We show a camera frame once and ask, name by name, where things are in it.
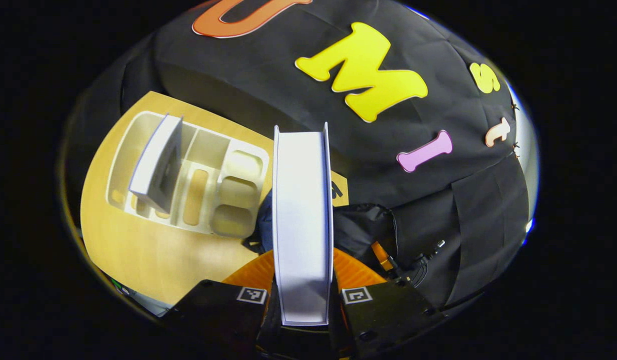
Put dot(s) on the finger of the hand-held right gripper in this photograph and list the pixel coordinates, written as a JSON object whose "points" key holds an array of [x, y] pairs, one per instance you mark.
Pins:
{"points": [[381, 256]]}

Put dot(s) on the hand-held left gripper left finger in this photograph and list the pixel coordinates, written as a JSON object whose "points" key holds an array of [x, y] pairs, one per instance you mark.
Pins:
{"points": [[213, 310]]}

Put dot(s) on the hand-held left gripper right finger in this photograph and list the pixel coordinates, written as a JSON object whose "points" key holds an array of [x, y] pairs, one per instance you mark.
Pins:
{"points": [[388, 315]]}

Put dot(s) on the blue schoolbag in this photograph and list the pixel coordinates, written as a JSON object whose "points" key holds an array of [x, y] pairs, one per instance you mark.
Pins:
{"points": [[358, 230]]}

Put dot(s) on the white plastic bookshelf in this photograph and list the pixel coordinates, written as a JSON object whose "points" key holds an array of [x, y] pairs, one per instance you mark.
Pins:
{"points": [[238, 195]]}

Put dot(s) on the black backdrop cloth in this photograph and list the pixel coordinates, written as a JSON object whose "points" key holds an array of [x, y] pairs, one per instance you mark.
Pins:
{"points": [[238, 80]]}

